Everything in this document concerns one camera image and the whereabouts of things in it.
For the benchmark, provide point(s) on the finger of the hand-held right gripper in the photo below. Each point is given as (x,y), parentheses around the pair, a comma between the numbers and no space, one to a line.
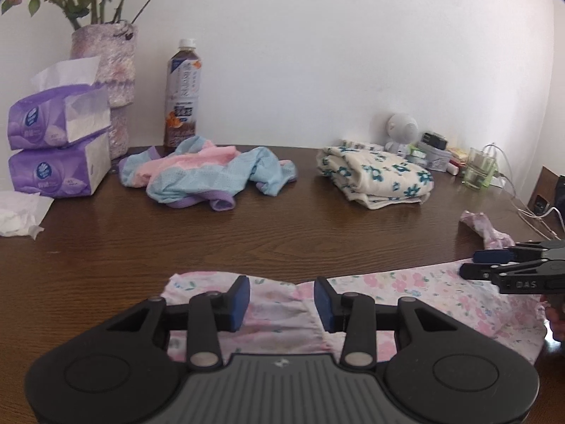
(492,256)
(525,280)

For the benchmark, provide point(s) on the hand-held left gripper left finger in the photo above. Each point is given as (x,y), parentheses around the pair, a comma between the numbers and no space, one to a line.
(240,302)

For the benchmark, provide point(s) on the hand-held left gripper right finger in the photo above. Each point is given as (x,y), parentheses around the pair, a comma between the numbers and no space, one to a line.
(322,304)

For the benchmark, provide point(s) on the pink floral dress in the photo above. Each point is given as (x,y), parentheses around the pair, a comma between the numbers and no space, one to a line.
(432,291)

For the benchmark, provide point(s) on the person's right hand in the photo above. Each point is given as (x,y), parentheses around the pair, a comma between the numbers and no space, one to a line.
(558,327)

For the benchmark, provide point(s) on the clear drinking glass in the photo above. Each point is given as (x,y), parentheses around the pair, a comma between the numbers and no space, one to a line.
(476,170)

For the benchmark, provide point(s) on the black bag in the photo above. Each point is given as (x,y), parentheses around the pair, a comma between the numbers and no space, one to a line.
(561,194)

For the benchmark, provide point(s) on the wooden chair back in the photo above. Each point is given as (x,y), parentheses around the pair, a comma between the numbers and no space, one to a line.
(549,181)

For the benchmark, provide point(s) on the white pink tube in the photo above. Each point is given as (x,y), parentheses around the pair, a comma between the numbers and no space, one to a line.
(453,168)

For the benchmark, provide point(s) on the yellow packet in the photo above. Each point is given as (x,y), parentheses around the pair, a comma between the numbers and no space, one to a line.
(458,153)

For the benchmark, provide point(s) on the grey tin box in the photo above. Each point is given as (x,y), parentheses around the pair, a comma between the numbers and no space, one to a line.
(437,159)

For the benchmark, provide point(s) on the small white box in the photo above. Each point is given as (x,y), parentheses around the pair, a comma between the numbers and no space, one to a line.
(416,159)

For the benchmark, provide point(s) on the black charger block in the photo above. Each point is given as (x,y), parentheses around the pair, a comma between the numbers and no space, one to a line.
(435,140)

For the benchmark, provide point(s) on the small green box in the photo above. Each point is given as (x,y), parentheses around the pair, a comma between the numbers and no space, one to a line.
(415,149)

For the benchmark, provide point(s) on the pastel pink blue garment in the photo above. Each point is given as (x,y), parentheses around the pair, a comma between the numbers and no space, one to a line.
(194,172)

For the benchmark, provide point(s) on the folded cream teal-flower cloth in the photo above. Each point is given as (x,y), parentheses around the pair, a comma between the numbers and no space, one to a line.
(375,176)

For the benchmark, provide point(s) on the white robot figure speaker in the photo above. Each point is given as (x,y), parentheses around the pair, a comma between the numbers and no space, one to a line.
(401,128)

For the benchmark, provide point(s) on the white power strip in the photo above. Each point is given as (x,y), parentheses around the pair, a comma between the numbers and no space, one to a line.
(362,145)

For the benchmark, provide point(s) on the brown tea bottle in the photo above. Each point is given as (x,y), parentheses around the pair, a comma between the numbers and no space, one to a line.
(183,97)

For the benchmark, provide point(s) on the crumpled white tissue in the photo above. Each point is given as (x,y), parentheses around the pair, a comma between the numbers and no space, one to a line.
(20,216)

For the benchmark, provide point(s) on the open purple tissue pack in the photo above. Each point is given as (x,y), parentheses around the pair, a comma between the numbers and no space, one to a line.
(39,119)

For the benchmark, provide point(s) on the purple textured vase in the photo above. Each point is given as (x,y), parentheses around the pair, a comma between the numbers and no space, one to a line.
(110,62)

